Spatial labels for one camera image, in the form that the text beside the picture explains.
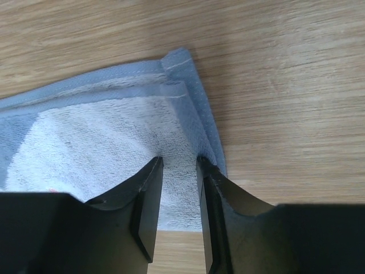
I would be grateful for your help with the blue terry towel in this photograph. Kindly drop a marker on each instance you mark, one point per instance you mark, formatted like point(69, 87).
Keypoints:
point(86, 134)

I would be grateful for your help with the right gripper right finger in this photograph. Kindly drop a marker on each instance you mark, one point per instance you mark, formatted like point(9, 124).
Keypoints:
point(244, 234)

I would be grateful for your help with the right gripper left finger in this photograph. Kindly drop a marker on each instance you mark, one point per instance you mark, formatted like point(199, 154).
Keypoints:
point(114, 232)

